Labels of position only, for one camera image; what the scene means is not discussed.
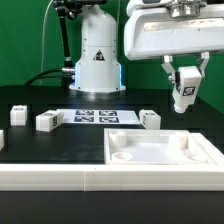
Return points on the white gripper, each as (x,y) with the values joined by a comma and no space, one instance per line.
(151,33)

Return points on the white square tabletop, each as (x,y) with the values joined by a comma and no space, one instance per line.
(154,147)

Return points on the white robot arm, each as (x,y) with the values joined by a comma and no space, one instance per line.
(98,71)

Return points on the sheet with AprilTag markers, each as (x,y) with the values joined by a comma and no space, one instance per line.
(99,116)

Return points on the white block at left edge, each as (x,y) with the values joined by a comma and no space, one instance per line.
(1,139)

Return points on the white U-shaped obstacle fence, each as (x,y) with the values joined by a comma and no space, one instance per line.
(115,177)

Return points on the black camera stand pole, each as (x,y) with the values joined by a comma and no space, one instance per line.
(70,9)

